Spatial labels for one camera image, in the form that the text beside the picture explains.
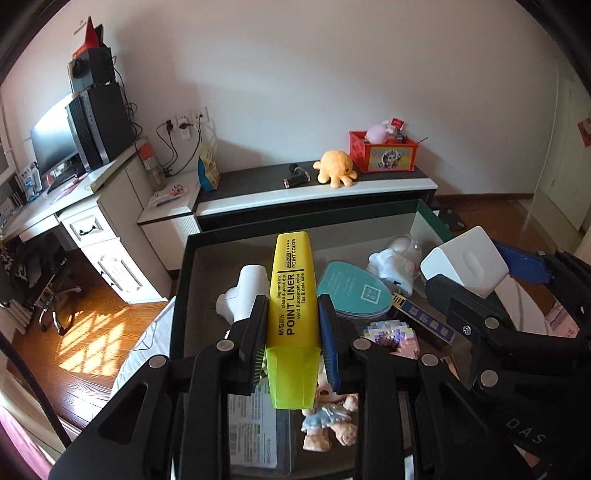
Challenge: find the yellow octopus plush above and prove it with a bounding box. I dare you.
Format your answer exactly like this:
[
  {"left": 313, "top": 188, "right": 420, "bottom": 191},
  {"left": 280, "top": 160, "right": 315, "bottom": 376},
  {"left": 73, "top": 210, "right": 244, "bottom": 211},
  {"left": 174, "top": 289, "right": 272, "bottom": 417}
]
[{"left": 313, "top": 150, "right": 358, "bottom": 188}]

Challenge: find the black bathroom scale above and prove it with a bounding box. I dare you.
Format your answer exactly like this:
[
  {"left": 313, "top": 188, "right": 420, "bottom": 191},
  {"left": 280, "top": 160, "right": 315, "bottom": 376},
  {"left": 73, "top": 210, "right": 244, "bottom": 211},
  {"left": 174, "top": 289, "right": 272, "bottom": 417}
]
[{"left": 434, "top": 210, "right": 469, "bottom": 232}]

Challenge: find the blue and white box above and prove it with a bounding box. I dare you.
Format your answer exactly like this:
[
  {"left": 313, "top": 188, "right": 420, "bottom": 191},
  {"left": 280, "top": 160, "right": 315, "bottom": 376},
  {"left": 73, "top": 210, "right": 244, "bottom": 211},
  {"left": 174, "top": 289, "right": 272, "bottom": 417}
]
[{"left": 18, "top": 164, "right": 42, "bottom": 201}]

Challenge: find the small bear figurine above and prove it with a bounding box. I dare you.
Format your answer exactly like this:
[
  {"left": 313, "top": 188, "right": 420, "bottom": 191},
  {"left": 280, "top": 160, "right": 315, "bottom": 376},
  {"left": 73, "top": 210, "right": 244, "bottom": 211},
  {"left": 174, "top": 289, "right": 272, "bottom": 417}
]
[{"left": 302, "top": 393, "right": 360, "bottom": 452}]

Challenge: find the striped white quilt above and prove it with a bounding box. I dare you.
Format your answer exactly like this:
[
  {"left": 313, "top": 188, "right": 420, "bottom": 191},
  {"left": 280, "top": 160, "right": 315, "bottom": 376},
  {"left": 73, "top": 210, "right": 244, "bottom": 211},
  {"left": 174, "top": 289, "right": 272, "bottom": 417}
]
[{"left": 113, "top": 295, "right": 178, "bottom": 393}]

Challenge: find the black speaker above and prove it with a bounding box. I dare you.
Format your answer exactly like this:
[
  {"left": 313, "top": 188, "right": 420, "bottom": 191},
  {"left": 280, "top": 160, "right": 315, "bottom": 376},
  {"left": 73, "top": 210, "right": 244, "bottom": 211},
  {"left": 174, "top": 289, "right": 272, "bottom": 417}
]
[{"left": 68, "top": 46, "right": 115, "bottom": 90}]

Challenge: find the pink patterned pouch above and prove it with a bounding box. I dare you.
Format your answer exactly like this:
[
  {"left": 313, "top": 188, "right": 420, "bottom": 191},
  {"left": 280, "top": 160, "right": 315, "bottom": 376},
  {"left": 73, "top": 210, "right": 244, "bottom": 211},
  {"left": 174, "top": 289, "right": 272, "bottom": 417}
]
[{"left": 362, "top": 318, "right": 421, "bottom": 359}]

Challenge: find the red desk calendar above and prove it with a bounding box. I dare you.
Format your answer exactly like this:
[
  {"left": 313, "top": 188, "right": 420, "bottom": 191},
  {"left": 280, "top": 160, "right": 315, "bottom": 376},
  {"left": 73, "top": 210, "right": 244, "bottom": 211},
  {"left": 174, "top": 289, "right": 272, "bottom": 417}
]
[{"left": 74, "top": 16, "right": 105, "bottom": 49}]

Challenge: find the black office chair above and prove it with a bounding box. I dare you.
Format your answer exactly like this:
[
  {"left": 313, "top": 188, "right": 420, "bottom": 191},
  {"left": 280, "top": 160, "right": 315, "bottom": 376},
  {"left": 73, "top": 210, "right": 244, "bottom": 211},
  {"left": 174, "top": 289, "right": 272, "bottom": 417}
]
[{"left": 0, "top": 231, "right": 81, "bottom": 335}]

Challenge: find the dark blue small box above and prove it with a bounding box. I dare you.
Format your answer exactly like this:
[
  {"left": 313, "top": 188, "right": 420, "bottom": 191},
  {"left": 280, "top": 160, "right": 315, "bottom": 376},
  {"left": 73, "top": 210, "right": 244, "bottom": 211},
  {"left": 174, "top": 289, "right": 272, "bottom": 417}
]
[{"left": 392, "top": 295, "right": 456, "bottom": 345}]

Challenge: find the black computer tower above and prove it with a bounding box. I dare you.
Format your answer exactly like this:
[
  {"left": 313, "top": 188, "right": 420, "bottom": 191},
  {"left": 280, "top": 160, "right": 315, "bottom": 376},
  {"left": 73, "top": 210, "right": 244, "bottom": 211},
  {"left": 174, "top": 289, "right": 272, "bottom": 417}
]
[{"left": 65, "top": 83, "right": 134, "bottom": 171}]

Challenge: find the black and white low cabinet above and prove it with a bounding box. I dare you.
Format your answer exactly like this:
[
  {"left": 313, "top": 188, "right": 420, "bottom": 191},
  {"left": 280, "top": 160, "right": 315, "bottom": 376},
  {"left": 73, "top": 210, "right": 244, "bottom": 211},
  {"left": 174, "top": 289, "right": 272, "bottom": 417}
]
[{"left": 191, "top": 164, "right": 438, "bottom": 232}]

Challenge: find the white desk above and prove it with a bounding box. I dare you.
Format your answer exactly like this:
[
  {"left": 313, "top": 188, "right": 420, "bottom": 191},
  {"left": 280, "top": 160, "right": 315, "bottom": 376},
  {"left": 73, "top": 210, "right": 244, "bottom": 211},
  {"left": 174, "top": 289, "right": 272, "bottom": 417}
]
[{"left": 0, "top": 138, "right": 167, "bottom": 305}]

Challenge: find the orange-capped bottle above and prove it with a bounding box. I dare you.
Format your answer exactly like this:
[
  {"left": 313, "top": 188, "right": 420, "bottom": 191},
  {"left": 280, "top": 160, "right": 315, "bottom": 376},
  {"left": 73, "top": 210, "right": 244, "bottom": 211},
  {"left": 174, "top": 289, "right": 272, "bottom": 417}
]
[{"left": 141, "top": 143, "right": 166, "bottom": 190}]

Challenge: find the red storage box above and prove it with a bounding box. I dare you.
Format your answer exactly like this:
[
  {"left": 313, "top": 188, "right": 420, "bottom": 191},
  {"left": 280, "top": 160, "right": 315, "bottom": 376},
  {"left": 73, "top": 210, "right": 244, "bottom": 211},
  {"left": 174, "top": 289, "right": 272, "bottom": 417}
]
[{"left": 348, "top": 130, "right": 421, "bottom": 173}]

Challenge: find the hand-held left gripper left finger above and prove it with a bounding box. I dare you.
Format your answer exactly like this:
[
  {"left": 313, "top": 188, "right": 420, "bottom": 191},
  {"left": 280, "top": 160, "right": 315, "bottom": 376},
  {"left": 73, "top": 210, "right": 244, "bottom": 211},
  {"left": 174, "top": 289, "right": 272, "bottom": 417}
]
[{"left": 48, "top": 295, "right": 269, "bottom": 480}]

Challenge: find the black hand tool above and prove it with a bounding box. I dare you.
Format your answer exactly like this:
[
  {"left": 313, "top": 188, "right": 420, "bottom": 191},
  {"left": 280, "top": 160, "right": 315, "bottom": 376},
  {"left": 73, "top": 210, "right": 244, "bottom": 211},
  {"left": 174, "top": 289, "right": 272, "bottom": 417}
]
[{"left": 283, "top": 164, "right": 311, "bottom": 189}]

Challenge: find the teal oval card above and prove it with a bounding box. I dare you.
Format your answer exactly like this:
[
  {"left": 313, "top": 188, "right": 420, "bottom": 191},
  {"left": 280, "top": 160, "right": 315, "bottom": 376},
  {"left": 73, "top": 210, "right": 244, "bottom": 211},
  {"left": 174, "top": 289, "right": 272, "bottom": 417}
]
[{"left": 316, "top": 260, "right": 394, "bottom": 320}]

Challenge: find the black computer monitor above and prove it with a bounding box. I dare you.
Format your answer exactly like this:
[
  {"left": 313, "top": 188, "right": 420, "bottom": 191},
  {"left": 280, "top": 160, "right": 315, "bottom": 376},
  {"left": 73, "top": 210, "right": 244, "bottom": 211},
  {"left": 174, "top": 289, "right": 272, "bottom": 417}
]
[{"left": 30, "top": 95, "right": 81, "bottom": 181}]

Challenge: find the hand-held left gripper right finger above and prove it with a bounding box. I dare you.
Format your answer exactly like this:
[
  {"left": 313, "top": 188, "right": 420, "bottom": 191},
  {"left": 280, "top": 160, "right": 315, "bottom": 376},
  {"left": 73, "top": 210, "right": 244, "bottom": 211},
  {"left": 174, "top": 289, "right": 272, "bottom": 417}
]
[{"left": 318, "top": 295, "right": 532, "bottom": 480}]

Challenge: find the pink pillow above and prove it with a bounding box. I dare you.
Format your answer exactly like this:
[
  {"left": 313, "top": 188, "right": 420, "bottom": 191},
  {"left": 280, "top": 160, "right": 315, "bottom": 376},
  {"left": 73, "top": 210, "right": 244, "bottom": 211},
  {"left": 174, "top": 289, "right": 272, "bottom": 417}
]
[{"left": 545, "top": 305, "right": 581, "bottom": 339}]

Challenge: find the white cube charger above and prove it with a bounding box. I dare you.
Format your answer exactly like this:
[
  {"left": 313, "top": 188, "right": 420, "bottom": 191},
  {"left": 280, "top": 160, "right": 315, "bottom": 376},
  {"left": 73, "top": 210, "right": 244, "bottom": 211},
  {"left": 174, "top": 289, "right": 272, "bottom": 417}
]
[{"left": 420, "top": 226, "right": 509, "bottom": 299}]

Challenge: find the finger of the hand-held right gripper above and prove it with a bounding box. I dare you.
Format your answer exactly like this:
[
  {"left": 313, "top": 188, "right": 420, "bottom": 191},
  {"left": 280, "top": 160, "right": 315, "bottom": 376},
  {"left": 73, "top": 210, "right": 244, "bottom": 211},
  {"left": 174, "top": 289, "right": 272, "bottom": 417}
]
[
  {"left": 425, "top": 274, "right": 591, "bottom": 393},
  {"left": 498, "top": 244, "right": 591, "bottom": 333}
]

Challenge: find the white figure night light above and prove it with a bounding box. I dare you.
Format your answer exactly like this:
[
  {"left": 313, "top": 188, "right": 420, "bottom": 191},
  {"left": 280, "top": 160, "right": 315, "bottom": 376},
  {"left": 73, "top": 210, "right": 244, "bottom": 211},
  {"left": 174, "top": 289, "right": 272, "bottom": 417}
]
[{"left": 368, "top": 234, "right": 422, "bottom": 296}]

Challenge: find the white nightstand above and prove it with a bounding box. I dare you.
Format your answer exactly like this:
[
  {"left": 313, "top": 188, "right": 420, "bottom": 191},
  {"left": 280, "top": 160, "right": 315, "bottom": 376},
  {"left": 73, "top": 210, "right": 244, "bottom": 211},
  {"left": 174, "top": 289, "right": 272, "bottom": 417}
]
[{"left": 137, "top": 182, "right": 201, "bottom": 271}]

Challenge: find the pink box with dark rim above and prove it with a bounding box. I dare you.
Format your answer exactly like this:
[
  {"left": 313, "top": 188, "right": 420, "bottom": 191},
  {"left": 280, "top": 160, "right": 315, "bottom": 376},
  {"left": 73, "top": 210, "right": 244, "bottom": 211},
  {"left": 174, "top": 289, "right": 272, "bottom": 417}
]
[{"left": 168, "top": 198, "right": 462, "bottom": 480}]

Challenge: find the blue snack bag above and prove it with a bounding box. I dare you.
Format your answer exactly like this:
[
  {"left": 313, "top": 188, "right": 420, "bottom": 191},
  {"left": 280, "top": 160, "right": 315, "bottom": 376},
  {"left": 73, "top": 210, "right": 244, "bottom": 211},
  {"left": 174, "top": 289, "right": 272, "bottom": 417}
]
[{"left": 198, "top": 143, "right": 221, "bottom": 190}]

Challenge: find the white plastic cup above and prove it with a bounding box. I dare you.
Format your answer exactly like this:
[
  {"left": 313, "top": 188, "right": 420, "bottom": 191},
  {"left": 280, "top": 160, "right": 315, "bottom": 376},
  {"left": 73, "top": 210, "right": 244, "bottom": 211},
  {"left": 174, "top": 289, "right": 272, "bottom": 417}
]
[{"left": 216, "top": 264, "right": 269, "bottom": 325}]

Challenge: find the yellow highlighter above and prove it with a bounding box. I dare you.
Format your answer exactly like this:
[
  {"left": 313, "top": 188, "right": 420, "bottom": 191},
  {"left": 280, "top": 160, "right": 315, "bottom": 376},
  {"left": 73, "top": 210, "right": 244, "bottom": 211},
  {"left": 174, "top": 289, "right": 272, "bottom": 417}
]
[{"left": 264, "top": 231, "right": 322, "bottom": 411}]

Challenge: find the white door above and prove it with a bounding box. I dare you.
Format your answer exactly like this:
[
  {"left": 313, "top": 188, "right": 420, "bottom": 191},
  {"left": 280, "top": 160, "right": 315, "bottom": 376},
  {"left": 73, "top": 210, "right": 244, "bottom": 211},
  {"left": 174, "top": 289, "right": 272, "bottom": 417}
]
[{"left": 536, "top": 69, "right": 591, "bottom": 232}]

